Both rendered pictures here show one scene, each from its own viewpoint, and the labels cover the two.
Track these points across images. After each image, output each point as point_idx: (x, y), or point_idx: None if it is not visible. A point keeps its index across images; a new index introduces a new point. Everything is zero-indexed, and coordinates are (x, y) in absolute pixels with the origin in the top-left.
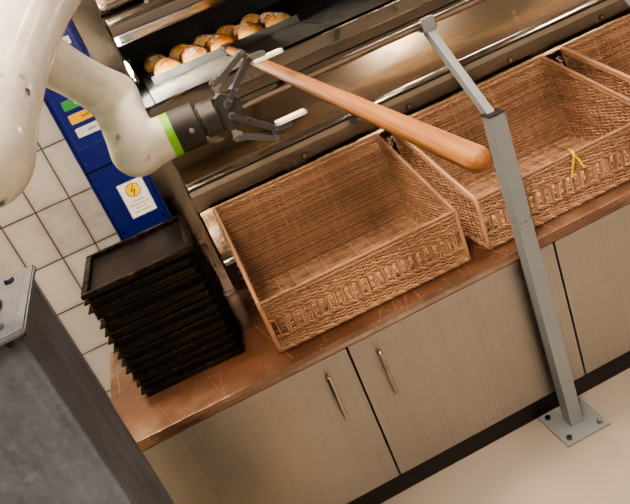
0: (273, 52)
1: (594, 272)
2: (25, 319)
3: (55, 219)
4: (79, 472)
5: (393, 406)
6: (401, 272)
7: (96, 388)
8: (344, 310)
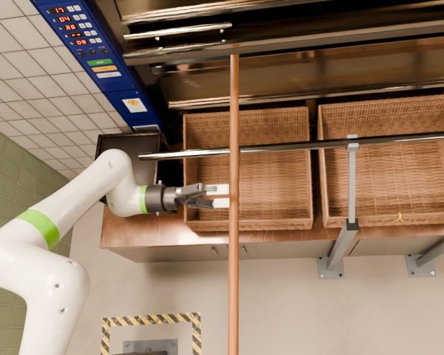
0: (221, 193)
1: (376, 244)
2: None
3: (81, 100)
4: None
5: (242, 252)
6: (273, 210)
7: None
8: None
